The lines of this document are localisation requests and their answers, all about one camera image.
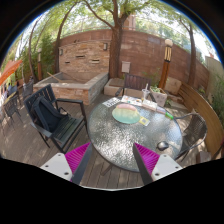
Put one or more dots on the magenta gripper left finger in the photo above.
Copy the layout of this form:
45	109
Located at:
70	166

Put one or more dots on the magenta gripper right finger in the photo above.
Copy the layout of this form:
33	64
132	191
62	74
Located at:
153	166

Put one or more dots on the black computer mouse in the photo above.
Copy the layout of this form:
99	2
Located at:
163	145

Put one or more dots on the black patio armchair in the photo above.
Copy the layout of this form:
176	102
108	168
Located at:
68	129

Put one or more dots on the green marker pen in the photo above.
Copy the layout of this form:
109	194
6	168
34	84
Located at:
169	115

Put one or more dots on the round glass patio table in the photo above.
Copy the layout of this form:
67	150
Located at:
114	140

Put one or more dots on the wicker patio chair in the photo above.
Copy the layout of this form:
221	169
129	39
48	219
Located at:
194	134

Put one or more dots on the black backpack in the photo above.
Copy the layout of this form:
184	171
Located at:
46	115

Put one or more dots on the white box on table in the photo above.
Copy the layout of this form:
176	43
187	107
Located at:
149	104

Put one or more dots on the colourful book on table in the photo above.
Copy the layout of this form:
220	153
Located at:
131	100

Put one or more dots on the white planter pot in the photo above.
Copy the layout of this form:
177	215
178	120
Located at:
159	95

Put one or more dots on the plastic cup with straw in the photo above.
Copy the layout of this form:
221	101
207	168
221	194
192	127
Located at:
145	92

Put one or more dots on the curved wooden bench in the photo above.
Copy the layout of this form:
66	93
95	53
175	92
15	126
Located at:
194	101

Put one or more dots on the stone raised planter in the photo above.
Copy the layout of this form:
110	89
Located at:
65	86

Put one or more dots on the dark wooden chair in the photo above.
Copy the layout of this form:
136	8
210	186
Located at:
133	86

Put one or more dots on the orange patio umbrella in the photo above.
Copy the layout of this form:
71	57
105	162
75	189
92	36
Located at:
10	68

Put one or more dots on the large tree trunk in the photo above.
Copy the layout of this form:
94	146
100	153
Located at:
114	13

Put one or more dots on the bamboo lamp post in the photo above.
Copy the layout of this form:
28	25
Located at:
166	64

